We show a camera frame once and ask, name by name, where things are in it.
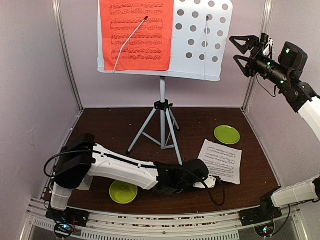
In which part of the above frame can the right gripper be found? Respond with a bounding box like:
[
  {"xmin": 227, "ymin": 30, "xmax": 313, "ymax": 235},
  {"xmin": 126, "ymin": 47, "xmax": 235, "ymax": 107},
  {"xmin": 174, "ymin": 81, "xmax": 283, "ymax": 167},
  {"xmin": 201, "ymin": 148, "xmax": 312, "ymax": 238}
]
[{"xmin": 229, "ymin": 34, "xmax": 291, "ymax": 87}]

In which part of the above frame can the white sheet music page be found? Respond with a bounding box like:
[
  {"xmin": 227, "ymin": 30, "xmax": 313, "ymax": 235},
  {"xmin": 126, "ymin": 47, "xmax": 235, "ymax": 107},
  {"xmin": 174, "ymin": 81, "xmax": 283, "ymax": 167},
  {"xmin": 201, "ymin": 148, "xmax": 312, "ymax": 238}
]
[{"xmin": 198, "ymin": 139, "xmax": 242, "ymax": 185}]

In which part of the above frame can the white perforated music stand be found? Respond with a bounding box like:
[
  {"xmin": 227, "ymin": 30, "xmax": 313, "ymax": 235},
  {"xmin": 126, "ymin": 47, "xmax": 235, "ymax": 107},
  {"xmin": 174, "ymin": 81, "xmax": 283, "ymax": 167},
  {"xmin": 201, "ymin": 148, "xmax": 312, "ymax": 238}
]
[{"xmin": 97, "ymin": 0, "xmax": 233, "ymax": 150}]

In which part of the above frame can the red sheet music page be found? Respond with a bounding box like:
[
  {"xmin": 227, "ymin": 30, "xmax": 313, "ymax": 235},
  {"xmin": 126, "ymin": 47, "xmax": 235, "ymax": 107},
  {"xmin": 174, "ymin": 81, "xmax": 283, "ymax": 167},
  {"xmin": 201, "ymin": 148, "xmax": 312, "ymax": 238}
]
[{"xmin": 99, "ymin": 0, "xmax": 174, "ymax": 72}]

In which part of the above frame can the white metronome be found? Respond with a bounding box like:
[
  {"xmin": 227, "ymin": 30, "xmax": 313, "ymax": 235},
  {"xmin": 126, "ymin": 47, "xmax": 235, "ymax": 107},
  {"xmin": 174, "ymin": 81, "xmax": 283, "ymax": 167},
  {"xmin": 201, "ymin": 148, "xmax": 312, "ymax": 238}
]
[{"xmin": 76, "ymin": 175, "xmax": 94, "ymax": 191}]

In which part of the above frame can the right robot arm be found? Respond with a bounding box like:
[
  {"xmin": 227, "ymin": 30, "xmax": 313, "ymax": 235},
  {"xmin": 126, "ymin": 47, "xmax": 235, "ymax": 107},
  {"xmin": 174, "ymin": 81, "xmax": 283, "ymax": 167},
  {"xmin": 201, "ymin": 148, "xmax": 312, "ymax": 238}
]
[{"xmin": 229, "ymin": 33, "xmax": 320, "ymax": 221}]

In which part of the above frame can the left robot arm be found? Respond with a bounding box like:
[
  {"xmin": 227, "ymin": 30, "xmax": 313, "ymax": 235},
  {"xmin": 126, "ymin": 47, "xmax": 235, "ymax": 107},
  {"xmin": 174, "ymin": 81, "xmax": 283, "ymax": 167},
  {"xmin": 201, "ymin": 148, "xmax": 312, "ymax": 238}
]
[{"xmin": 45, "ymin": 133, "xmax": 219, "ymax": 222}]

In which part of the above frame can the green plate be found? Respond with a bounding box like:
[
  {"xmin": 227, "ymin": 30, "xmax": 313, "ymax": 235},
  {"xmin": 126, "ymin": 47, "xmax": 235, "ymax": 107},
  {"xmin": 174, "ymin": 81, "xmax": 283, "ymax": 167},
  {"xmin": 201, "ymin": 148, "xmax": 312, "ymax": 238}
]
[{"xmin": 213, "ymin": 125, "xmax": 241, "ymax": 145}]

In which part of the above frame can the green bowl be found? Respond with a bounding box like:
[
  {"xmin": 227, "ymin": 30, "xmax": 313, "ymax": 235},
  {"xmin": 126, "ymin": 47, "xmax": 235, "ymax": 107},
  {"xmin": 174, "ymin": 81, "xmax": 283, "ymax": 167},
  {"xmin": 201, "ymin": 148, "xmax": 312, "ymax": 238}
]
[{"xmin": 109, "ymin": 180, "xmax": 138, "ymax": 205}]

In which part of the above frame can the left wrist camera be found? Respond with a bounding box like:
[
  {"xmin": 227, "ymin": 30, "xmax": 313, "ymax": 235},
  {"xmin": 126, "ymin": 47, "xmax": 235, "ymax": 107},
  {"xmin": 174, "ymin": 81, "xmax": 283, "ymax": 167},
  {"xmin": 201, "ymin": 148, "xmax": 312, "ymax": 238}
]
[{"xmin": 193, "ymin": 175, "xmax": 217, "ymax": 189}]

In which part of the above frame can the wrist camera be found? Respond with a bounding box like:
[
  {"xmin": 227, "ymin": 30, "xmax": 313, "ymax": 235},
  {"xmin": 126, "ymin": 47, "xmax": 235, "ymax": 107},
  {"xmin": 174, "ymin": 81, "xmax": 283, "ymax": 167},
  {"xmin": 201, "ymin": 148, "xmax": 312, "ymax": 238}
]
[
  {"xmin": 193, "ymin": 175, "xmax": 217, "ymax": 189},
  {"xmin": 260, "ymin": 32, "xmax": 274, "ymax": 59}
]

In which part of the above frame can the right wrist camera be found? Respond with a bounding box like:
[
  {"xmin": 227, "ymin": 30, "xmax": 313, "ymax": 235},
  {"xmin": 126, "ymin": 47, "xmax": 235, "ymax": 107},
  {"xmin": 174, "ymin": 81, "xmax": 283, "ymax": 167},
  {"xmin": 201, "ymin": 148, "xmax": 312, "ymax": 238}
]
[{"xmin": 260, "ymin": 32, "xmax": 274, "ymax": 59}]

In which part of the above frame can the aluminium front rail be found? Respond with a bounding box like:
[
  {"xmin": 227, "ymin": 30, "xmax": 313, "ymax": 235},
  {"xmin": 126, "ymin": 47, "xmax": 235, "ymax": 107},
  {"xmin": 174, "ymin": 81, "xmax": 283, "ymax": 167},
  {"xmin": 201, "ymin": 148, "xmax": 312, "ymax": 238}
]
[{"xmin": 24, "ymin": 197, "xmax": 301, "ymax": 240}]

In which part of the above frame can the right aluminium frame post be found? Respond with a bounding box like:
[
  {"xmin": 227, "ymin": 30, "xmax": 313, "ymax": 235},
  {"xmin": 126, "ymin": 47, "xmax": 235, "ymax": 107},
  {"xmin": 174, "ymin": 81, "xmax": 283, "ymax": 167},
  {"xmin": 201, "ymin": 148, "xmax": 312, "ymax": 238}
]
[{"xmin": 241, "ymin": 0, "xmax": 275, "ymax": 113}]

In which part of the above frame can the aluminium frame post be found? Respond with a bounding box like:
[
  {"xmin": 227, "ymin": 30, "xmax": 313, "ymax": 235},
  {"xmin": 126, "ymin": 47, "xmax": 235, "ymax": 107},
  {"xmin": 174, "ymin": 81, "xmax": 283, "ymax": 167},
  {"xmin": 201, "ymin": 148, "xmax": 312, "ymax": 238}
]
[
  {"xmin": 52, "ymin": 0, "xmax": 84, "ymax": 112},
  {"xmin": 241, "ymin": 0, "xmax": 275, "ymax": 113}
]

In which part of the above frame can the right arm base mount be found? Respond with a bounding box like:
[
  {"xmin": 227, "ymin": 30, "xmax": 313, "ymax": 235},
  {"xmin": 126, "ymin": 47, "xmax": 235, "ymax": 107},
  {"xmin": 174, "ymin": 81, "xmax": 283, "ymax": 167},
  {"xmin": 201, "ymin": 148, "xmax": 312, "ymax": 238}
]
[{"xmin": 239, "ymin": 203, "xmax": 282, "ymax": 238}]

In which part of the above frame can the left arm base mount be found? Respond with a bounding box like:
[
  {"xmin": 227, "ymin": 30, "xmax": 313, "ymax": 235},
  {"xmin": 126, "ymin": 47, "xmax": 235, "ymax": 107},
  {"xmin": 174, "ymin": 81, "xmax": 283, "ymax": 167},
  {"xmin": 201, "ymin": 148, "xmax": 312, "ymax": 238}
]
[{"xmin": 45, "ymin": 207, "xmax": 89, "ymax": 239}]

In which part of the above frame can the left aluminium frame post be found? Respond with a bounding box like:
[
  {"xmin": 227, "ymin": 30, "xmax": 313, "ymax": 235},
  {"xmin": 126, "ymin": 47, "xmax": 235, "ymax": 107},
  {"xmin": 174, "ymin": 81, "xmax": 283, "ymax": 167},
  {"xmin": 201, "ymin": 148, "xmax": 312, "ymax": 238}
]
[{"xmin": 52, "ymin": 0, "xmax": 84, "ymax": 112}]

